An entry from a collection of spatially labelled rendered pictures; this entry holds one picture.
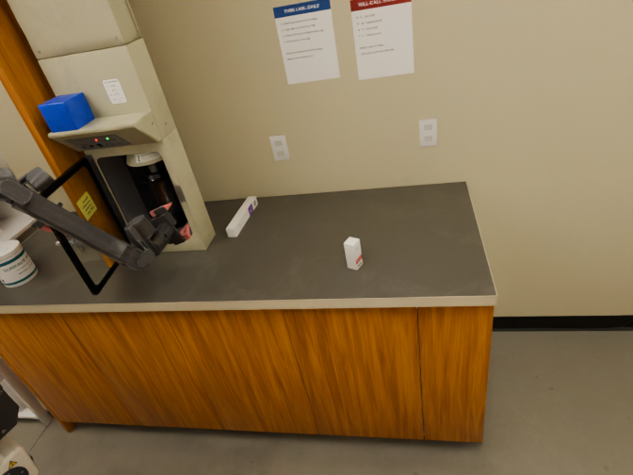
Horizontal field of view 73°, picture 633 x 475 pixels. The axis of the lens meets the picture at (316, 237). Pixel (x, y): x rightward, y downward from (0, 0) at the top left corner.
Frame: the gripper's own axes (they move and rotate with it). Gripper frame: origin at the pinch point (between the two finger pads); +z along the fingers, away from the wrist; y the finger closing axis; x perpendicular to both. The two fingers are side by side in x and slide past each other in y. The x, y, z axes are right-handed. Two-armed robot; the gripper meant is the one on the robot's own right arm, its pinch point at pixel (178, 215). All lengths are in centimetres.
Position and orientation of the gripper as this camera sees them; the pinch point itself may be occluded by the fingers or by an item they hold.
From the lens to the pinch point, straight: 155.5
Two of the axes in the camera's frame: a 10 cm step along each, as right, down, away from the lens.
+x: -8.6, 3.1, 4.0
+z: 1.6, -5.8, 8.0
